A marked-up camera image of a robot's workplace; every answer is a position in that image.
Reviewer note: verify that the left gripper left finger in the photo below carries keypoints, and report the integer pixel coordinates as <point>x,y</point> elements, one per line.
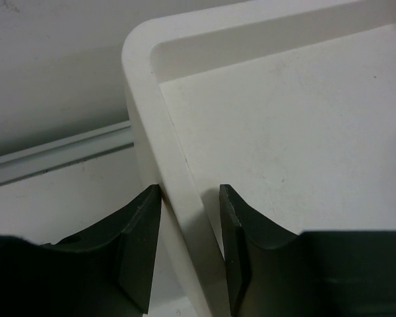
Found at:
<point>103,270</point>

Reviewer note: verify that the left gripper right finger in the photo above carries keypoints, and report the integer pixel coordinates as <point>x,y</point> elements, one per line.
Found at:
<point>271,271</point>

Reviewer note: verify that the white drawer cabinet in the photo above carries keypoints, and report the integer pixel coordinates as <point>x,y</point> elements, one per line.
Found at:
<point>292,103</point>

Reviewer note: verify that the aluminium table frame rail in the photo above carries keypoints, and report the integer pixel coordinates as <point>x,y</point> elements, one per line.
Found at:
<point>64,152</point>

